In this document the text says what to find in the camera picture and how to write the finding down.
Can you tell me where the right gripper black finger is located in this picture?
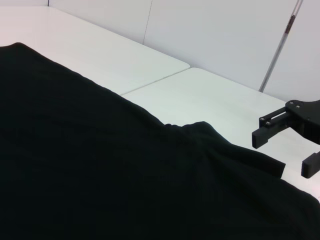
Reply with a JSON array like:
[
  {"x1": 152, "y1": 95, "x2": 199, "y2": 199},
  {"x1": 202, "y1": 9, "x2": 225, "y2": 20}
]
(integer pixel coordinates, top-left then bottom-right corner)
[
  {"x1": 300, "y1": 151, "x2": 320, "y2": 179},
  {"x1": 251, "y1": 106, "x2": 305, "y2": 150}
]

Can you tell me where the right gripper body, black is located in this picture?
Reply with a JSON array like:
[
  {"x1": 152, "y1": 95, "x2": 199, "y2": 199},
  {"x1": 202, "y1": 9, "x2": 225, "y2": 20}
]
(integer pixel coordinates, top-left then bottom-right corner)
[{"x1": 286, "y1": 99, "x2": 320, "y2": 146}]

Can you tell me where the black shirt with pink print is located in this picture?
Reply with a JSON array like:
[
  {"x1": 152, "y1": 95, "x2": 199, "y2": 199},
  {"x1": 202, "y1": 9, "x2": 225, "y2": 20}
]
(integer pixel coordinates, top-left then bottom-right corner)
[{"x1": 0, "y1": 42, "x2": 320, "y2": 240}]

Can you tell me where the thin metal pole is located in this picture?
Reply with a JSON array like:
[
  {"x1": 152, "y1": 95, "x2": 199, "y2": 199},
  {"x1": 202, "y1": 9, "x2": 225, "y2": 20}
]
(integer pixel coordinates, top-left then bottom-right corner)
[{"x1": 258, "y1": 0, "x2": 305, "y2": 93}]

